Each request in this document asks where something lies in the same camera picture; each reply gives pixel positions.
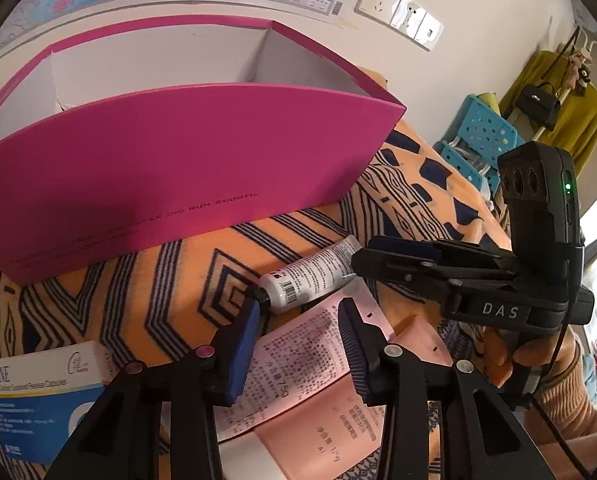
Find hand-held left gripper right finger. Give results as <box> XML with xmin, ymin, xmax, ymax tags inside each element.
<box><xmin>337</xmin><ymin>297</ymin><xmax>554</xmax><ymax>480</ymax></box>

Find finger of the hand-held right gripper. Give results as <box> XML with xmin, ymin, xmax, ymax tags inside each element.
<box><xmin>351</xmin><ymin>249</ymin><xmax>521</xmax><ymax>303</ymax></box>
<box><xmin>367</xmin><ymin>236</ymin><xmax>514</xmax><ymax>262</ymax></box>

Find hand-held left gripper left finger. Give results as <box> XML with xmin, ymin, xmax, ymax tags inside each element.
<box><xmin>43</xmin><ymin>300</ymin><xmax>264</xmax><ymax>480</ymax></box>

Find printed paper leaflet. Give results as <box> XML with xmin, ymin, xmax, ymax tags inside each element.
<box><xmin>213</xmin><ymin>280</ymin><xmax>396</xmax><ymax>443</ymax></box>

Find large pink tube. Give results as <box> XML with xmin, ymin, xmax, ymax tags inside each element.
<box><xmin>251</xmin><ymin>317</ymin><xmax>459</xmax><ymax>480</ymax></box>

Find white cream tube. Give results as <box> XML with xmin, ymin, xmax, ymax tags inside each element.
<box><xmin>256</xmin><ymin>235</ymin><xmax>364</xmax><ymax>315</ymax></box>

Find pink cardboard box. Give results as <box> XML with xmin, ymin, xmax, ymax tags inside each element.
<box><xmin>0</xmin><ymin>16</ymin><xmax>408</xmax><ymax>287</ymax></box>

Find blue and white medicine box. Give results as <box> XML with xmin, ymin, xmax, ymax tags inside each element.
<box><xmin>0</xmin><ymin>340</ymin><xmax>122</xmax><ymax>466</ymax></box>

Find person's right forearm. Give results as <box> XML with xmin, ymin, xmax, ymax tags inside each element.
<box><xmin>525</xmin><ymin>332</ymin><xmax>597</xmax><ymax>480</ymax></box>

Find person's right hand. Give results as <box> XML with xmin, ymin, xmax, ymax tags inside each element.
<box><xmin>471</xmin><ymin>322</ymin><xmax>579</xmax><ymax>396</ymax></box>

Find blue plastic basket rack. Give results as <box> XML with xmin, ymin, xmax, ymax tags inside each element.
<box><xmin>435</xmin><ymin>94</ymin><xmax>526</xmax><ymax>201</ymax></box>

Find yellow hanging garment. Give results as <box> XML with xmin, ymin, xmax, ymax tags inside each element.
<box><xmin>498</xmin><ymin>50</ymin><xmax>597</xmax><ymax>161</ymax></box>

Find black handbag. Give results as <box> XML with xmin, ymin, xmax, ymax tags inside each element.
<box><xmin>515</xmin><ymin>82</ymin><xmax>563</xmax><ymax>131</ymax></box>

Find orange patterned blanket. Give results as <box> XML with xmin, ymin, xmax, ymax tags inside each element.
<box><xmin>0</xmin><ymin>70</ymin><xmax>519</xmax><ymax>480</ymax></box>

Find small plush toy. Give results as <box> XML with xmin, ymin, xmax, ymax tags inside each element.
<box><xmin>565</xmin><ymin>52</ymin><xmax>596</xmax><ymax>93</ymax></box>

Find white coat rack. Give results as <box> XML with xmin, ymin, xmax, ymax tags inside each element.
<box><xmin>531</xmin><ymin>25</ymin><xmax>597</xmax><ymax>148</ymax></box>

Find black cable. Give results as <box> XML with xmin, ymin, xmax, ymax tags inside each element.
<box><xmin>528</xmin><ymin>245</ymin><xmax>591</xmax><ymax>478</ymax></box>

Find white wall sockets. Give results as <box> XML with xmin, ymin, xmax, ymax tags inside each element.
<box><xmin>412</xmin><ymin>10</ymin><xmax>445</xmax><ymax>52</ymax></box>

